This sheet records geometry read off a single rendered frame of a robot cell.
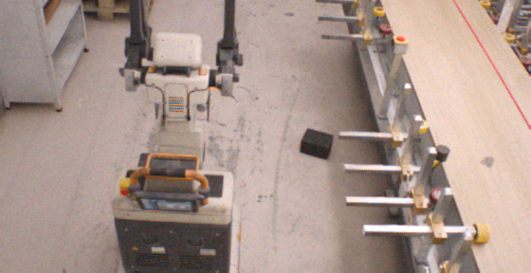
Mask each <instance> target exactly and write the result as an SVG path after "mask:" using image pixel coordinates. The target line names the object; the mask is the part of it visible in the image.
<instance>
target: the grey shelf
mask: <svg viewBox="0 0 531 273"><path fill-rule="evenodd" d="M46 1H48V3H49V0H0V87H1V92H2V95H3V99H4V101H5V104H6V110H10V111H11V107H12V106H11V104H9V101H22V102H42V103H54V101H55V109H56V112H62V104H61V99H60V96H61V95H62V93H63V89H64V83H65V82H66V80H67V79H68V77H69V76H70V74H71V73H72V69H73V68H74V66H75V64H76V62H77V61H78V59H79V56H80V54H81V53H82V50H83V53H86V52H89V48H88V43H87V39H86V28H85V22H84V18H83V12H82V11H83V7H82V0H62V1H61V3H60V4H59V6H58V7H57V8H56V9H55V11H54V13H53V16H52V18H51V19H50V20H49V22H48V24H47V25H46V23H45V16H44V10H43V6H44V4H45V3H46ZM78 7H79V9H78ZM35 10H36V13H37V16H36V13H35ZM38 11H39V12H38ZM79 12H80V15H79ZM39 13H40V14H39ZM80 17H81V20H80ZM37 18H38V21H37ZM39 19H40V20H39ZM40 21H41V22H40ZM38 25H39V27H38ZM81 28H82V30H81ZM39 29H40V31H39ZM40 32H41V35H40ZM83 48H84V49H83ZM57 105H58V106H57Z"/></svg>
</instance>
